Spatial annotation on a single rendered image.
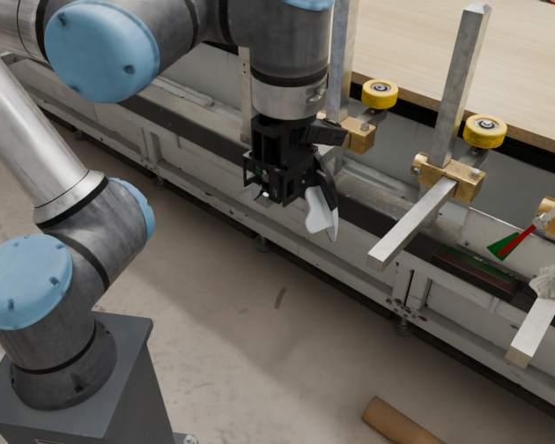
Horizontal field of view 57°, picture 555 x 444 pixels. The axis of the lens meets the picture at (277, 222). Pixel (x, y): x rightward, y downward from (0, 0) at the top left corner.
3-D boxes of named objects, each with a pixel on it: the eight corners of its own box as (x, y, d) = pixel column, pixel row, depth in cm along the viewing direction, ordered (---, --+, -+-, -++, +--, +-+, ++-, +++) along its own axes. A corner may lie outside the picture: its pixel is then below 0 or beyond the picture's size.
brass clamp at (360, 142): (360, 157, 111) (363, 136, 107) (311, 136, 117) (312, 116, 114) (375, 144, 114) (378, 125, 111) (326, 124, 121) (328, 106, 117)
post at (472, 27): (425, 232, 112) (484, 8, 80) (410, 225, 113) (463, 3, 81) (432, 224, 114) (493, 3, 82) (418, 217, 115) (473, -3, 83)
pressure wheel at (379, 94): (395, 136, 120) (403, 92, 112) (362, 139, 119) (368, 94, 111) (385, 119, 126) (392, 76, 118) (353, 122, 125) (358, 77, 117)
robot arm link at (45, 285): (-16, 352, 87) (-62, 284, 75) (52, 283, 99) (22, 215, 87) (56, 382, 83) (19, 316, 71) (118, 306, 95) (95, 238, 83)
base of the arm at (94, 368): (92, 418, 89) (77, 388, 82) (-8, 402, 91) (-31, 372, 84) (131, 329, 103) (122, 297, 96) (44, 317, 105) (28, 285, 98)
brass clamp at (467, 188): (468, 206, 99) (474, 186, 96) (406, 180, 106) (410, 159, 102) (481, 191, 103) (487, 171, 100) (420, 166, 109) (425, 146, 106)
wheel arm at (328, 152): (268, 212, 97) (267, 195, 94) (255, 205, 98) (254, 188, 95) (385, 121, 122) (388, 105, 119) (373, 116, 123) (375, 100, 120)
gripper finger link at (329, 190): (314, 214, 71) (286, 160, 69) (321, 208, 73) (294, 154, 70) (338, 210, 68) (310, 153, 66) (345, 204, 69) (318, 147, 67)
